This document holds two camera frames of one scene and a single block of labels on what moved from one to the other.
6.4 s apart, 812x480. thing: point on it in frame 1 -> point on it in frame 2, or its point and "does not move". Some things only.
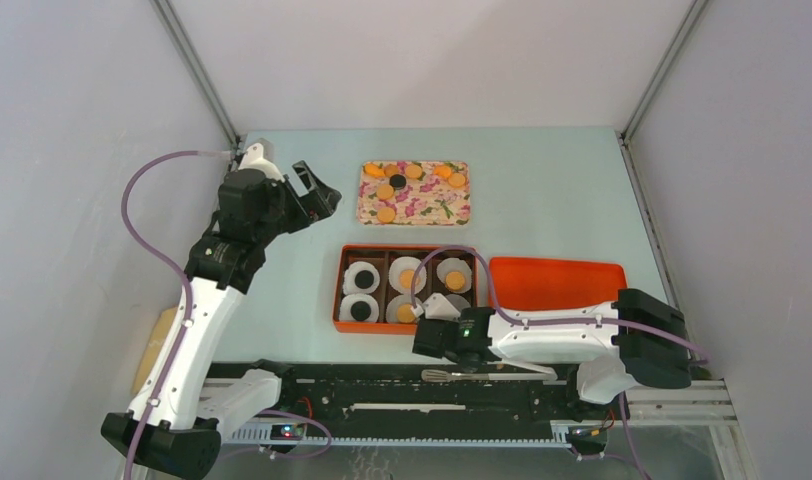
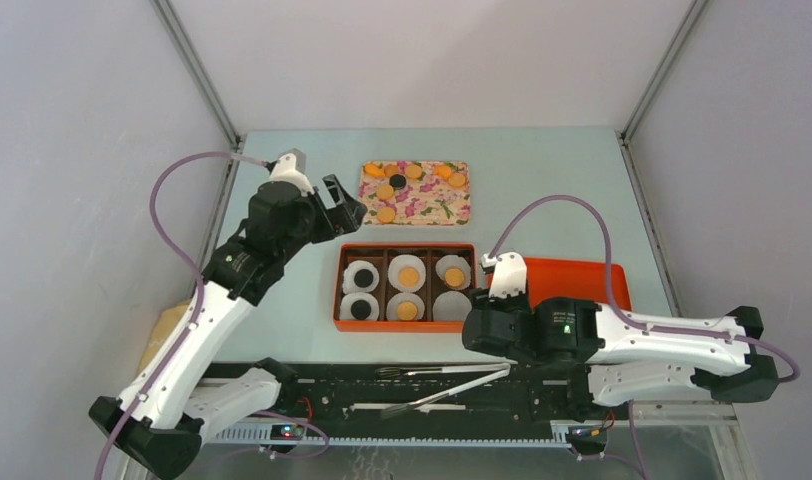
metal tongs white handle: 431,375 -> 503,368
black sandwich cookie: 360,310 does not move
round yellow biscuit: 406,278 does not move
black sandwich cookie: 364,279 does not move
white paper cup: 401,274 does not move
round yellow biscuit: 455,280 does not move
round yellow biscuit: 406,313 does not move
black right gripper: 455,323 -> 480,301
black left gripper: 318,204 -> 344,218
